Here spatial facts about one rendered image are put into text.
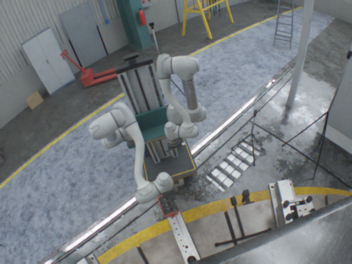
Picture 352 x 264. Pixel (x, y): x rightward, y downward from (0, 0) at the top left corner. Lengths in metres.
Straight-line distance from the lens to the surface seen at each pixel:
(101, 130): 1.30
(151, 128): 2.10
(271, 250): 0.77
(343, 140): 3.83
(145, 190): 1.34
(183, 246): 1.85
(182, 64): 1.41
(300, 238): 0.81
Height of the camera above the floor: 2.50
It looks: 47 degrees down
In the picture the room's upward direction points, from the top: 14 degrees counter-clockwise
